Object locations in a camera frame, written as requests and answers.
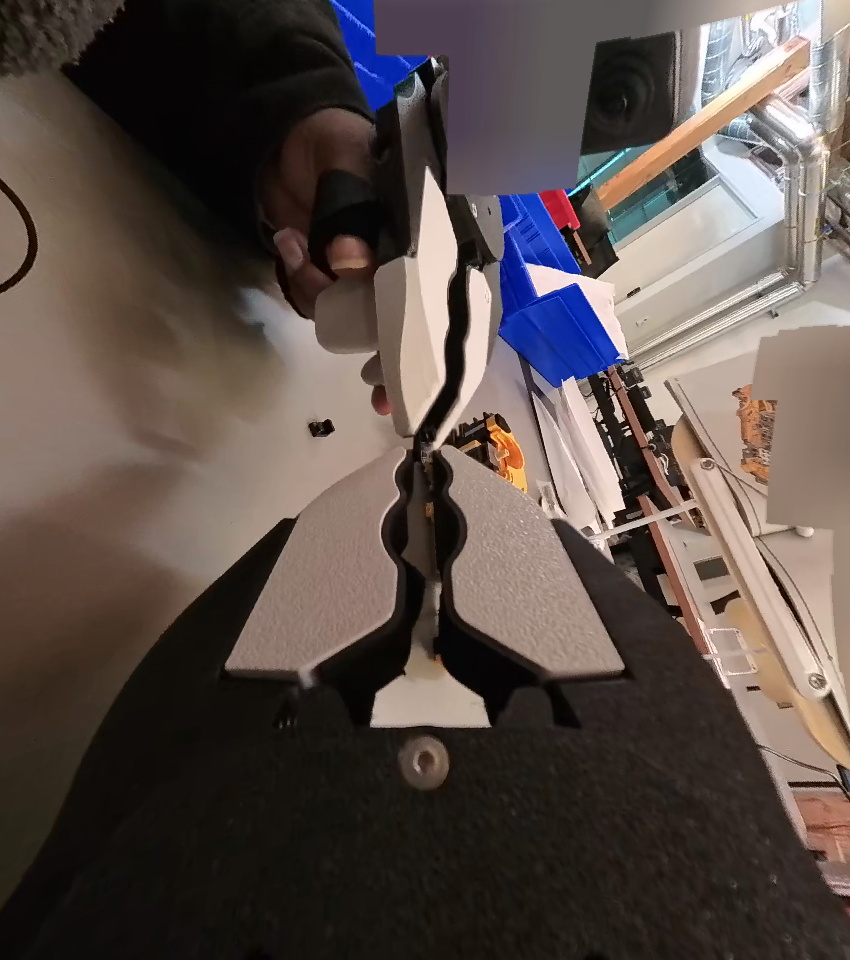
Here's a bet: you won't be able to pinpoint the white paper sheets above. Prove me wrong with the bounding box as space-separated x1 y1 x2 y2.
530 378 624 541

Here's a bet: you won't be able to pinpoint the wooden beam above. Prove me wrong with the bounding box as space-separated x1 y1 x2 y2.
596 37 816 213

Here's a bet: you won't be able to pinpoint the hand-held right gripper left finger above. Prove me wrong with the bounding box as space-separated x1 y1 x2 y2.
224 447 427 726

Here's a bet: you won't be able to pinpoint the person's left hand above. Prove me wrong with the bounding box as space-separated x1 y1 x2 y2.
258 111 396 418

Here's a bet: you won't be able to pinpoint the metal ventilation duct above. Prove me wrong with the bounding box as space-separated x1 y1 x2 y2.
710 0 850 316

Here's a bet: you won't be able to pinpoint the dark fleece jacket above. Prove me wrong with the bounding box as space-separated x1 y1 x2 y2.
0 0 126 76

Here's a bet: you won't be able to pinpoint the person's left forearm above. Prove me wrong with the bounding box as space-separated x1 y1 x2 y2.
61 0 379 320

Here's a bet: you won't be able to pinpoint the orange black lego car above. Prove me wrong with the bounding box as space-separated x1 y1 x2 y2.
453 411 529 496

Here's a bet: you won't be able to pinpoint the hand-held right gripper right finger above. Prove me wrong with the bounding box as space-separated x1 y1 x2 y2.
432 445 627 726

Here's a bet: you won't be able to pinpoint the white crumpled paper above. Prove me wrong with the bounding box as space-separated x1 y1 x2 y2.
526 262 630 361

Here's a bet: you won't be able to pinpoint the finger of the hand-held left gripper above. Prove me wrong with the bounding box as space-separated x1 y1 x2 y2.
374 168 467 440
429 266 501 451

